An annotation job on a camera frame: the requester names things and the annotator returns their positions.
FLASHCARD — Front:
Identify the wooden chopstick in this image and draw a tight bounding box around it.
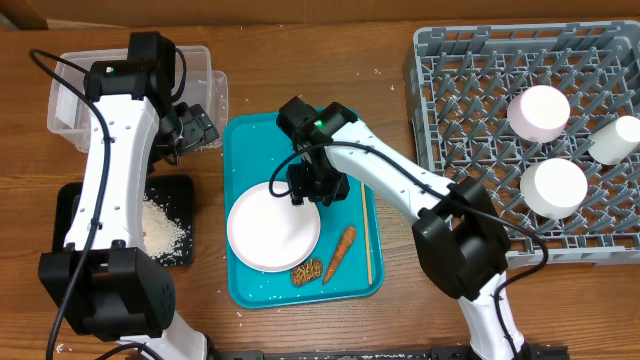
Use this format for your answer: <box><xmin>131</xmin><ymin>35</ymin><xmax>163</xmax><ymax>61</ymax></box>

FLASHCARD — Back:
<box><xmin>361</xmin><ymin>182</ymin><xmax>373</xmax><ymax>285</ymax></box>

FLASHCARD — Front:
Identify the large white plate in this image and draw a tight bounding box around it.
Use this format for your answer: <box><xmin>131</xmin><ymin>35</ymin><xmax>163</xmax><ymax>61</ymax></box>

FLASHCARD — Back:
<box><xmin>226</xmin><ymin>181</ymin><xmax>321</xmax><ymax>272</ymax></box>

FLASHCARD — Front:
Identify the carrot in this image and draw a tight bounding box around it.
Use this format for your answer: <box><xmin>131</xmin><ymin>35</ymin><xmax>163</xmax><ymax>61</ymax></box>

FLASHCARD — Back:
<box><xmin>322</xmin><ymin>226</ymin><xmax>357</xmax><ymax>285</ymax></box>

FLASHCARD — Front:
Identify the pile of white rice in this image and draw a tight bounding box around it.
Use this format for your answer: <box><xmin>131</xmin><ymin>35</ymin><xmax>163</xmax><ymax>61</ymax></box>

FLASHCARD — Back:
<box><xmin>142</xmin><ymin>196</ymin><xmax>192</xmax><ymax>265</ymax></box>

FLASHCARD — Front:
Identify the pink bowl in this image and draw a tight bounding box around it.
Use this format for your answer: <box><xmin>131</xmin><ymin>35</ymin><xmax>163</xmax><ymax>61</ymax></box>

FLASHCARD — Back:
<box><xmin>507</xmin><ymin>85</ymin><xmax>570</xmax><ymax>143</ymax></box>

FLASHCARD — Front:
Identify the pale green saucer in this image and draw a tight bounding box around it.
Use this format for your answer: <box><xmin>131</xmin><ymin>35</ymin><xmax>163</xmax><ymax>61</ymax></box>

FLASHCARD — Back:
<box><xmin>520</xmin><ymin>158</ymin><xmax>588</xmax><ymax>219</ymax></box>

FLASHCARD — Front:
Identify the white cup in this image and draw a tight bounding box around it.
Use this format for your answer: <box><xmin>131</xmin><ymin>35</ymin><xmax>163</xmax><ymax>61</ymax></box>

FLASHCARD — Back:
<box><xmin>588</xmin><ymin>115</ymin><xmax>640</xmax><ymax>165</ymax></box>

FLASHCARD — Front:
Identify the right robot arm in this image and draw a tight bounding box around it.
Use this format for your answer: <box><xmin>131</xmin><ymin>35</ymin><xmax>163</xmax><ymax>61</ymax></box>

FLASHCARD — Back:
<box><xmin>276</xmin><ymin>97</ymin><xmax>526</xmax><ymax>359</ymax></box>

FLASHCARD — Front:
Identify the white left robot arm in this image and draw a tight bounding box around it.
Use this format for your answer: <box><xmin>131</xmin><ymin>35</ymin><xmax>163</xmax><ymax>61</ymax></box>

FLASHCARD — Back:
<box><xmin>38</xmin><ymin>31</ymin><xmax>219</xmax><ymax>359</ymax></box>

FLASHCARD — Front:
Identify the grey dishwasher rack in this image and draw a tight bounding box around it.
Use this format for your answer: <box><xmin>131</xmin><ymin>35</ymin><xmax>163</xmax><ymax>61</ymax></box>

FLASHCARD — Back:
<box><xmin>404</xmin><ymin>20</ymin><xmax>639</xmax><ymax>268</ymax></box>

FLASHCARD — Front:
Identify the black tray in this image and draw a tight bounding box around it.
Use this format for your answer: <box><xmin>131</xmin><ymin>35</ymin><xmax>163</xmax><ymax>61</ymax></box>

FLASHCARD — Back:
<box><xmin>52</xmin><ymin>175</ymin><xmax>195</xmax><ymax>267</ymax></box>

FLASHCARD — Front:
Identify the teal plastic tray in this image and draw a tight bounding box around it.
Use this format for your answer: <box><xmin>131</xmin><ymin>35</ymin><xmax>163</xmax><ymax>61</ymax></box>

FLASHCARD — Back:
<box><xmin>223</xmin><ymin>113</ymin><xmax>384</xmax><ymax>309</ymax></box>

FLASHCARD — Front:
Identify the clear plastic bin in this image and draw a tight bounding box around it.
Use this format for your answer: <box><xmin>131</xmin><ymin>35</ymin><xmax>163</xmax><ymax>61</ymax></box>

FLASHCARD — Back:
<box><xmin>47</xmin><ymin>45</ymin><xmax>215</xmax><ymax>153</ymax></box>

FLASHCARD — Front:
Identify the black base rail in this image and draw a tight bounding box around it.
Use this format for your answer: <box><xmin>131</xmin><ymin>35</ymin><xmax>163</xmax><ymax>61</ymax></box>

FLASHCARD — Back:
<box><xmin>216</xmin><ymin>344</ymin><xmax>570</xmax><ymax>360</ymax></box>

